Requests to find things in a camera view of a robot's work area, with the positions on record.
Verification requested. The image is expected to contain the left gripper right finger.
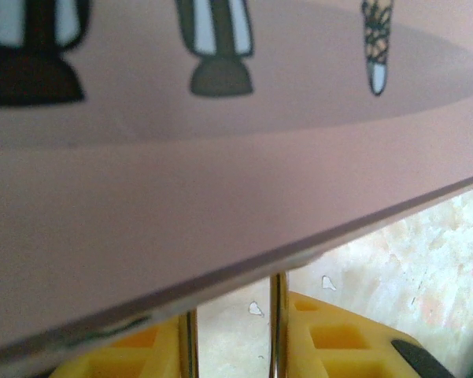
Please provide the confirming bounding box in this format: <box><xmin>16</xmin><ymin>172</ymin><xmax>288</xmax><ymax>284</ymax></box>
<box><xmin>285</xmin><ymin>290</ymin><xmax>464</xmax><ymax>378</ymax></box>

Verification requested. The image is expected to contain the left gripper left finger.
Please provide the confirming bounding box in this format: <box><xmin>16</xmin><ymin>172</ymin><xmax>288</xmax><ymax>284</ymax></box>
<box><xmin>49</xmin><ymin>314</ymin><xmax>182</xmax><ymax>378</ymax></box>

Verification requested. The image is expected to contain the pink wedding couple tin box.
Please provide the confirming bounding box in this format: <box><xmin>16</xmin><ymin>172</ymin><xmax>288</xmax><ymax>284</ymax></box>
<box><xmin>0</xmin><ymin>0</ymin><xmax>473</xmax><ymax>358</ymax></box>

